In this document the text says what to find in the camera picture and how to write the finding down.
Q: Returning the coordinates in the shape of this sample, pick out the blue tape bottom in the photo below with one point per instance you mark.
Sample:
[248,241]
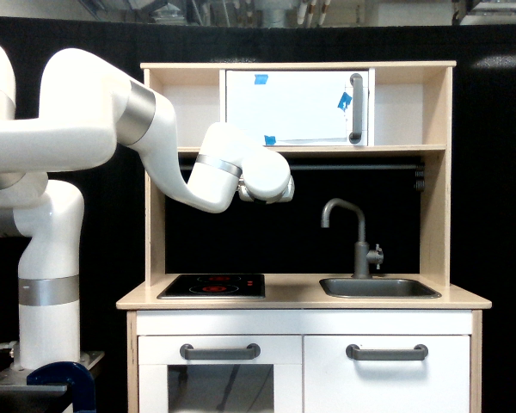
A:
[269,140]

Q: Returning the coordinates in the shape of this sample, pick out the black toy stovetop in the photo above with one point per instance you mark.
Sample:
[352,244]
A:
[215,286]

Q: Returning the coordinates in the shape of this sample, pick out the blue tape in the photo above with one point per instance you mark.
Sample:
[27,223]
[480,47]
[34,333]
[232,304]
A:
[269,140]
[345,101]
[261,79]

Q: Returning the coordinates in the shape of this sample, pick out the grey oven door handle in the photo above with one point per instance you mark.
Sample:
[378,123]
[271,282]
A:
[190,353]

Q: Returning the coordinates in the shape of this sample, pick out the blue tape right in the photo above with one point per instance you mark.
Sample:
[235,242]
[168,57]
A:
[345,101]

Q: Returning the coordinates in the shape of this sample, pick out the blue tape top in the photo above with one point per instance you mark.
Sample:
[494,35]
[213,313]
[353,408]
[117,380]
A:
[261,79]

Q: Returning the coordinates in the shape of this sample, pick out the wooden toy kitchen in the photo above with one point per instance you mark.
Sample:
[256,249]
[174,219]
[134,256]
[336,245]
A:
[295,304]

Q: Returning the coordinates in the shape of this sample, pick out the grey microwave handle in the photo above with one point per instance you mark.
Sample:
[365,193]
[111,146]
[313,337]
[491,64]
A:
[355,135]

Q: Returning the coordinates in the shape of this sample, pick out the grey faucet knob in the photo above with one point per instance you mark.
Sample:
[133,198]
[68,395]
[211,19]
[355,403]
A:
[375,256]

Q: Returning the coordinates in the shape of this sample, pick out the grey cabinet door handle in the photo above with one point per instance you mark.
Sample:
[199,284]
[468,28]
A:
[418,353]

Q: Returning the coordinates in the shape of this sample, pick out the grey rail hooks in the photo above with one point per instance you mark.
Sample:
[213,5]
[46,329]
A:
[420,183]

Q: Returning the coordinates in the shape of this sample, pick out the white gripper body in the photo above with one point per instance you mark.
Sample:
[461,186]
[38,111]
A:
[245,195]

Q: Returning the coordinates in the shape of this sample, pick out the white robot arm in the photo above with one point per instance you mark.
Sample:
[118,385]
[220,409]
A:
[87,109]

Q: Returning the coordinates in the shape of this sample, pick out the white cabinet door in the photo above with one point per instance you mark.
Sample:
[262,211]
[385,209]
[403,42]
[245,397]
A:
[334,383]

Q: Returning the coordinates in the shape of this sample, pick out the blue c-clamp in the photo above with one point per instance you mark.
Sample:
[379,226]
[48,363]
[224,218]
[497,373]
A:
[73,374]

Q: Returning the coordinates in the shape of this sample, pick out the white oven door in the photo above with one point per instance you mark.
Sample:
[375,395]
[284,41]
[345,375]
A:
[272,382]

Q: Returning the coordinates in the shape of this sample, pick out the white microwave door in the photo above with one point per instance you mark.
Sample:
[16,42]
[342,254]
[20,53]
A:
[296,107]

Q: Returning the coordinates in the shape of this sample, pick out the grey toy faucet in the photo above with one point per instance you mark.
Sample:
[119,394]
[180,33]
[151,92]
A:
[360,246]

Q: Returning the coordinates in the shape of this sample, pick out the grey toy sink basin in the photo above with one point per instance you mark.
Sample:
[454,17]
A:
[377,288]

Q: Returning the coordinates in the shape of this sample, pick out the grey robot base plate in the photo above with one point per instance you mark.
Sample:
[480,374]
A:
[13,379]

